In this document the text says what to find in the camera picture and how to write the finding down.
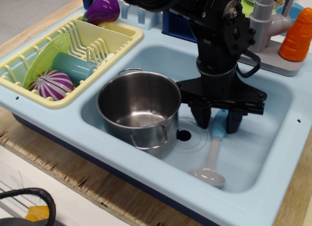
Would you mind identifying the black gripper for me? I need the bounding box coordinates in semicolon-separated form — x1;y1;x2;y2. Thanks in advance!
176;69;267;134

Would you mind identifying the blue and white ladle spoon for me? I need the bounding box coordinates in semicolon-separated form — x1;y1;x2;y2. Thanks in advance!
188;109;228;188

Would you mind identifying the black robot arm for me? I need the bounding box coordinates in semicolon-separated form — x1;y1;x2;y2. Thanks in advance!
124;0;267;134

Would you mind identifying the stainless steel pot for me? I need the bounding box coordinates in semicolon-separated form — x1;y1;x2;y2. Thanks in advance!
97;68;181;158

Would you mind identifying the light blue toy sink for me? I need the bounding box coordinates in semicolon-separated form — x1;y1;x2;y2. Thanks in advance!
0;0;312;226

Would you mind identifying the dark blue box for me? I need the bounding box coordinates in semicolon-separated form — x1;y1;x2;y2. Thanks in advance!
162;11;196;43

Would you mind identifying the orange toy carrot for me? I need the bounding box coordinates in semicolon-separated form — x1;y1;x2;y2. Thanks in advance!
279;7;312;62

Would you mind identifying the grey toy faucet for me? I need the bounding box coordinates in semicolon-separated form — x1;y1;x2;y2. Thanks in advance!
249;0;303;77

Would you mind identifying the wooden board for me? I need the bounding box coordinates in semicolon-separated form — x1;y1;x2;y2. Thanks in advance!
0;0;312;226

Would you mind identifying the blue bowl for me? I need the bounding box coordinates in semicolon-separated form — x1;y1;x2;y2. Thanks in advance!
275;2;304;36

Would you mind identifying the teal toy cup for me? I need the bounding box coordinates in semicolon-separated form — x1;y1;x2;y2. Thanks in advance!
52;52;97;87

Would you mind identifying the purple toy eggplant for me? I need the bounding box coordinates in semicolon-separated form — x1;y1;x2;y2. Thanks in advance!
81;0;120;25

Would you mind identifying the purple white striped toy onion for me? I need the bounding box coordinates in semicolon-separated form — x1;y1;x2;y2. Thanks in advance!
28;70;74;101

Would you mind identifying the yellow dish rack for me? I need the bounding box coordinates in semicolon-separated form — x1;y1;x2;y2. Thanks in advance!
0;14;143;109

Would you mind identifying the green toy plate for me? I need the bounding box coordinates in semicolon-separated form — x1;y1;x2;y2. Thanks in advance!
23;33;71;89

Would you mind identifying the yellow tape piece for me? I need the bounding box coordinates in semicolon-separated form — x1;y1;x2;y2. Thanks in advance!
24;205;49;222

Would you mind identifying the black braided cable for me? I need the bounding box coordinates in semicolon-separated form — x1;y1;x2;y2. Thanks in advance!
0;187;56;226

